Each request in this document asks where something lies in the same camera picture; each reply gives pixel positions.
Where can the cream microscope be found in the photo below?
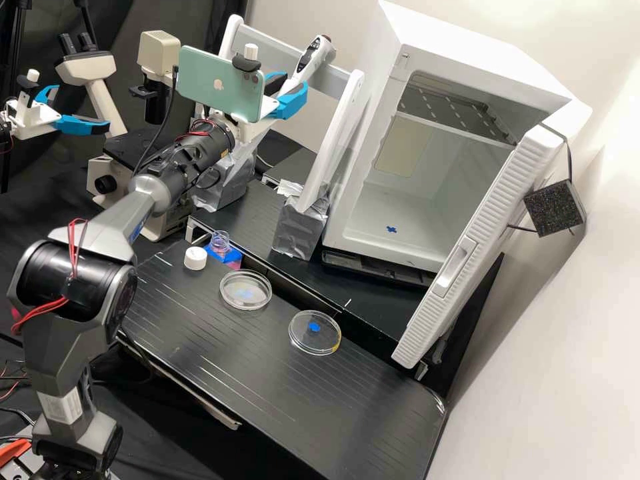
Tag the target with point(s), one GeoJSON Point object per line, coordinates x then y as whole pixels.
{"type": "Point", "coordinates": [95, 95]}

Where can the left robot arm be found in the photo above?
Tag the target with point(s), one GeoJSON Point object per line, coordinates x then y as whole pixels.
{"type": "Point", "coordinates": [4, 132]}

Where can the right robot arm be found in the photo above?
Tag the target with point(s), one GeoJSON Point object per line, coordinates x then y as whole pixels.
{"type": "Point", "coordinates": [75, 280]}

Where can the white pipette stand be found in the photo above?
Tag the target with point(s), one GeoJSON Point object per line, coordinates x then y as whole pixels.
{"type": "Point", "coordinates": [335, 145]}

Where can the white cap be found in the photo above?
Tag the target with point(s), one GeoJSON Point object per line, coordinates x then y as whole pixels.
{"type": "Point", "coordinates": [195, 258]}

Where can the petri dish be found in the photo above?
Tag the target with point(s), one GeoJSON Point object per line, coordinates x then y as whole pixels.
{"type": "Point", "coordinates": [245, 290]}

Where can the blue bottle holder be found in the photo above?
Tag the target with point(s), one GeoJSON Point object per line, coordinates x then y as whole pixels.
{"type": "Point", "coordinates": [231, 260]}

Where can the petri dish lid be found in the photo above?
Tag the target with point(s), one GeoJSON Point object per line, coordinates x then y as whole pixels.
{"type": "Point", "coordinates": [315, 332]}

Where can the right wrist camera phone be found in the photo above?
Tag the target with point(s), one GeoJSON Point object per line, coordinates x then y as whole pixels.
{"type": "Point", "coordinates": [215, 85]}

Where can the white incubator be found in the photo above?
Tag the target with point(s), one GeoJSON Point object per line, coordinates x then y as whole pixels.
{"type": "Point", "coordinates": [450, 200]}

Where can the small bottle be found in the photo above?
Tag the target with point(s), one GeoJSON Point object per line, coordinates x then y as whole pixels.
{"type": "Point", "coordinates": [220, 242]}

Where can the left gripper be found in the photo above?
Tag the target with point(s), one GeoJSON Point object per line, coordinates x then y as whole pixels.
{"type": "Point", "coordinates": [32, 117]}

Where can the black platform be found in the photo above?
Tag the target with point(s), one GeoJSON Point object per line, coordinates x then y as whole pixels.
{"type": "Point", "coordinates": [290, 165]}
{"type": "Point", "coordinates": [380, 320]}
{"type": "Point", "coordinates": [250, 215]}
{"type": "Point", "coordinates": [260, 380]}

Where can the pipette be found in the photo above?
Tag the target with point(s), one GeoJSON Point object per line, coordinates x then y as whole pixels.
{"type": "Point", "coordinates": [310, 57]}

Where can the left phone holder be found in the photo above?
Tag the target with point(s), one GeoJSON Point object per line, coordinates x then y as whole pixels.
{"type": "Point", "coordinates": [30, 85]}

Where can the incubator door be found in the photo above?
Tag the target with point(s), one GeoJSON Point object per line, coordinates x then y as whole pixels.
{"type": "Point", "coordinates": [480, 240]}

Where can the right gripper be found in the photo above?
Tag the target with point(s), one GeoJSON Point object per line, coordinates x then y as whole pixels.
{"type": "Point", "coordinates": [247, 132]}

